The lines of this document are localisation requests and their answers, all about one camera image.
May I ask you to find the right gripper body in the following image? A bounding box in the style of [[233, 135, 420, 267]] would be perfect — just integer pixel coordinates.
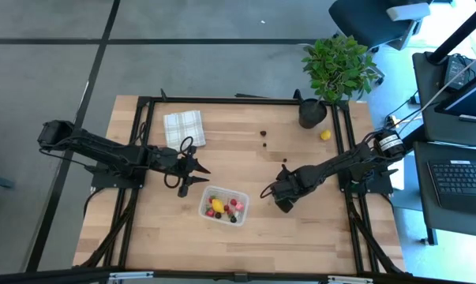
[[272, 173, 308, 200]]

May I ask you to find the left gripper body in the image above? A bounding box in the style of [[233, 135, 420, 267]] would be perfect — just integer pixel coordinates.
[[148, 144, 197, 179]]

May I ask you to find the clear plastic tupperware container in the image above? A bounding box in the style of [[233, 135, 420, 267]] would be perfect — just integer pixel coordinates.
[[197, 185, 250, 228]]

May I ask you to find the white checked cloth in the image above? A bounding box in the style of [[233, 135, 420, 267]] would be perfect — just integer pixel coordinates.
[[163, 110, 208, 153]]

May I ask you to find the green plant in black pot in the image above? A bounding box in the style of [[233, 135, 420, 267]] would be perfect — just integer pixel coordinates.
[[298, 34, 380, 130]]

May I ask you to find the power strip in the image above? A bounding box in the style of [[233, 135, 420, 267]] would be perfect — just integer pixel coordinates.
[[384, 113, 401, 129]]

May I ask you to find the black office desk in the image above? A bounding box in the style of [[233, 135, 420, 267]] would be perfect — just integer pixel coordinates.
[[413, 140, 476, 240], [412, 50, 476, 145]]

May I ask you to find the black computer keyboard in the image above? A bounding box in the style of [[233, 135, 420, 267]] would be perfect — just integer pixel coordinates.
[[426, 159, 476, 217]]

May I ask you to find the black mesh office chair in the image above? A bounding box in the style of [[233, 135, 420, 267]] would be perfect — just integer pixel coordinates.
[[327, 0, 434, 52]]

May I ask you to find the black power adapter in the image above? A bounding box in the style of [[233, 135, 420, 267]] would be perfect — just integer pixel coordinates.
[[443, 54, 476, 91]]

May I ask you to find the desk computer monitor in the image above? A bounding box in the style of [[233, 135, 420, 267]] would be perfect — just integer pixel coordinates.
[[434, 65, 476, 125]]

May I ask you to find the black metal pole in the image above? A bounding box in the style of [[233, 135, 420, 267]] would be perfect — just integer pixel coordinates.
[[427, 0, 476, 65]]

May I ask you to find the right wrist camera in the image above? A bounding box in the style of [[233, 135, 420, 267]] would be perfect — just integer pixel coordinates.
[[278, 196, 298, 215]]

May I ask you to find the black right camera cable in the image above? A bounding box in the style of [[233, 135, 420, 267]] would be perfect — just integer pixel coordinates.
[[259, 181, 277, 200]]

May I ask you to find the black camera cable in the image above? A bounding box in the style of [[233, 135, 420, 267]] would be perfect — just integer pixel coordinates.
[[163, 136, 197, 190], [259, 181, 277, 200]]

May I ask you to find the black left camera cable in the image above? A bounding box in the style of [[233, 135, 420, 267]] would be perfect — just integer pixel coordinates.
[[163, 136, 197, 190]]

